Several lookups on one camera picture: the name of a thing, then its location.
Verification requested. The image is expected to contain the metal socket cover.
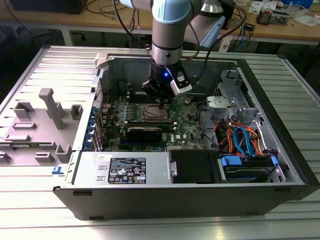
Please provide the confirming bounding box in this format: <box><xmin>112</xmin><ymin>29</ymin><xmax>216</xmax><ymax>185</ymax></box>
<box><xmin>142</xmin><ymin>104</ymin><xmax>169</xmax><ymax>120</ymax></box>

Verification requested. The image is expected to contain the green motherboard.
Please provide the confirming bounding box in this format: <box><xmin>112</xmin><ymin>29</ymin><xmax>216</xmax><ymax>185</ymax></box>
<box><xmin>99</xmin><ymin>93</ymin><xmax>208</xmax><ymax>153</ymax></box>

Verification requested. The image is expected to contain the black graphics card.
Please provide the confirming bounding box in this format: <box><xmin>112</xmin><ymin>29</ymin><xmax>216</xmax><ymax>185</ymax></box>
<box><xmin>124</xmin><ymin>126</ymin><xmax>163</xmax><ymax>144</ymax></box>

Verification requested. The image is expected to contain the hard disk in blue carrier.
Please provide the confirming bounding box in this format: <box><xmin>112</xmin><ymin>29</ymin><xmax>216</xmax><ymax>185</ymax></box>
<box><xmin>219</xmin><ymin>154</ymin><xmax>280</xmax><ymax>183</ymax></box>

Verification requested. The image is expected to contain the black PC case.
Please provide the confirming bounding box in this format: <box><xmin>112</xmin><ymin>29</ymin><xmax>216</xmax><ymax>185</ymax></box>
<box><xmin>52</xmin><ymin>51</ymin><xmax>320</xmax><ymax>221</ymax></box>

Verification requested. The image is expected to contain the black upright tower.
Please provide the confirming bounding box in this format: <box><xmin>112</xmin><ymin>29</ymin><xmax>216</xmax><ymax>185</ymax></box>
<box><xmin>221</xmin><ymin>0</ymin><xmax>236</xmax><ymax>30</ymax></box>

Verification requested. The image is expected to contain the silver power supply with label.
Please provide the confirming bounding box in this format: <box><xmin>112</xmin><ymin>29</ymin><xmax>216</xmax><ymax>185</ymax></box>
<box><xmin>65</xmin><ymin>151</ymin><xmax>173</xmax><ymax>187</ymax></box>

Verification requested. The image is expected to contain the white printed booklet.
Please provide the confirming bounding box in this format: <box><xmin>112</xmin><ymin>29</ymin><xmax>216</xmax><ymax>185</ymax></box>
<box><xmin>248</xmin><ymin>0</ymin><xmax>263</xmax><ymax>14</ymax></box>

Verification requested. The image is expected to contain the finned metal heatsink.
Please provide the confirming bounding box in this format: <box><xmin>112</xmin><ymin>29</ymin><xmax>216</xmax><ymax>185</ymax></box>
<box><xmin>256</xmin><ymin>6</ymin><xmax>274</xmax><ymax>25</ymax></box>

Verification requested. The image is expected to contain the wooden desk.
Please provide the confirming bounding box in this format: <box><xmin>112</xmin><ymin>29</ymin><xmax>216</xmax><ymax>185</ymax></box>
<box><xmin>0</xmin><ymin>0</ymin><xmax>320</xmax><ymax>46</ymax></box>

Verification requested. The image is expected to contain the grey parts rack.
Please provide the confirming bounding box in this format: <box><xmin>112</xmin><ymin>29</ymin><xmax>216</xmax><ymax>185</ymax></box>
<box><xmin>0</xmin><ymin>87</ymin><xmax>85</xmax><ymax>167</ymax></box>

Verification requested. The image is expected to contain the black equipment box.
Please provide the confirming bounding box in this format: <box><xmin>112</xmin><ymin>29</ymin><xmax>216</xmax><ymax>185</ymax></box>
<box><xmin>9</xmin><ymin>0</ymin><xmax>88</xmax><ymax>15</ymax></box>

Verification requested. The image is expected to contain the dark office chair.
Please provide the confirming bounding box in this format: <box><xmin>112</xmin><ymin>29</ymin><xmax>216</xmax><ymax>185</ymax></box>
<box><xmin>0</xmin><ymin>22</ymin><xmax>63</xmax><ymax>83</ymax></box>

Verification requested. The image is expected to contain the clear plastic bag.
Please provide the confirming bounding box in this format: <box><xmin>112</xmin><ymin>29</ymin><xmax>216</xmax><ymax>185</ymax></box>
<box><xmin>284</xmin><ymin>0</ymin><xmax>315</xmax><ymax>18</ymax></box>

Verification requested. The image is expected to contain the white paper sheet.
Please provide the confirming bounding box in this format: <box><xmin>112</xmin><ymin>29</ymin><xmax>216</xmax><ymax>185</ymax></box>
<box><xmin>292</xmin><ymin>14</ymin><xmax>320</xmax><ymax>28</ymax></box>

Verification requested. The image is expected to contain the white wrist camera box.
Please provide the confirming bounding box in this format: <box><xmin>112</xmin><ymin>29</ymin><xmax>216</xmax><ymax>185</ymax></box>
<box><xmin>169</xmin><ymin>70</ymin><xmax>193</xmax><ymax>96</ymax></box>

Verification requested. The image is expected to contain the silver disk bay bracket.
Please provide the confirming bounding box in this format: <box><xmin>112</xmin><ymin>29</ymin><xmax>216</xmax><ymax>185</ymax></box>
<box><xmin>205</xmin><ymin>69</ymin><xmax>262</xmax><ymax>126</ymax></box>

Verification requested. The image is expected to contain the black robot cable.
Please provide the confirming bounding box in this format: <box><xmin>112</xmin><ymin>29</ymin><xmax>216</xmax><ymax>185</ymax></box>
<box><xmin>184</xmin><ymin>0</ymin><xmax>248</xmax><ymax>87</ymax></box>

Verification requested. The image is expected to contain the orange wire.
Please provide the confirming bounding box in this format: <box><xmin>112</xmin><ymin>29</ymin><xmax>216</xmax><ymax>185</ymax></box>
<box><xmin>246</xmin><ymin>127</ymin><xmax>265</xmax><ymax>156</ymax></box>
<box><xmin>224</xmin><ymin>121</ymin><xmax>241</xmax><ymax>154</ymax></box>

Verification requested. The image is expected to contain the blue wire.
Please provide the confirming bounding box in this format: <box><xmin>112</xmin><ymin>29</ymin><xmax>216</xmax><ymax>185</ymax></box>
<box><xmin>233</xmin><ymin>126</ymin><xmax>253</xmax><ymax>157</ymax></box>

